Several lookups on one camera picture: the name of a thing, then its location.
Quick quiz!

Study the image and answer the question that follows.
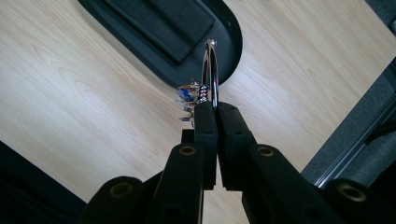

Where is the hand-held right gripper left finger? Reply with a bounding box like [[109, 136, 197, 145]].
[[145, 101, 219, 224]]

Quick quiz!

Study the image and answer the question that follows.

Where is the bunch of colourful key tags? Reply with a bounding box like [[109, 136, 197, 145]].
[[176, 77, 209, 123]]

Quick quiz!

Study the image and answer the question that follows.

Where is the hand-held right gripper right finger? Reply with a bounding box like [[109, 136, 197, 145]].
[[217, 102, 345, 224]]

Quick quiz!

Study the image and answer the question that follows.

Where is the black oval metal tray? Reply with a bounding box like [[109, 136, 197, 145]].
[[78, 0, 244, 89]]

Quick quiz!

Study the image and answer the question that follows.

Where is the silver metal rail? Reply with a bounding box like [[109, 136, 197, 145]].
[[313, 101, 396, 189]]

